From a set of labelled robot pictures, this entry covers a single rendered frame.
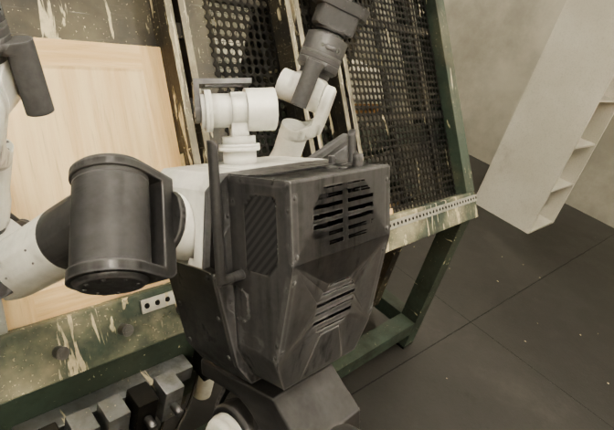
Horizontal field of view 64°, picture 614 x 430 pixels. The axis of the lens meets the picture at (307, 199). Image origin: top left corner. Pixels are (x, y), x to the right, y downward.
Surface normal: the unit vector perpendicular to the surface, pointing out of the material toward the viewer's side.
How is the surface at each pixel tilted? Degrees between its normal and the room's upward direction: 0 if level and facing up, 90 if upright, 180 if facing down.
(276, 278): 90
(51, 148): 56
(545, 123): 90
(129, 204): 42
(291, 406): 22
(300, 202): 67
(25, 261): 90
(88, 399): 0
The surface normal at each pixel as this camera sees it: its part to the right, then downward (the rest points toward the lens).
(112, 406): 0.26, -0.87
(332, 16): 0.26, 0.29
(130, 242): 0.75, -0.36
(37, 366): 0.70, -0.09
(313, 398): 0.49, -0.62
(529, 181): -0.72, 0.13
